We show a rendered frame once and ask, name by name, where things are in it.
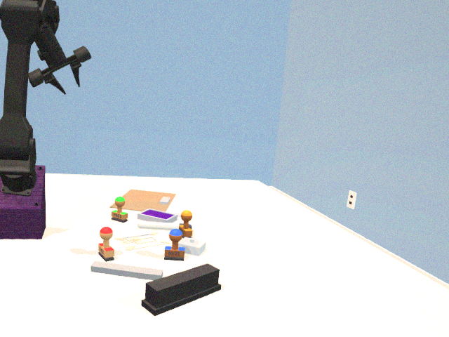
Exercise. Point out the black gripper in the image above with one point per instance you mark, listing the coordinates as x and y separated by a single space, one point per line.
56 59

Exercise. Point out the wooden rubber stamp with red knob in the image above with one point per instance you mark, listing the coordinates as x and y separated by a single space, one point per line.
105 250

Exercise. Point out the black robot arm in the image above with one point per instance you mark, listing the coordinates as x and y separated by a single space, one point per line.
24 22

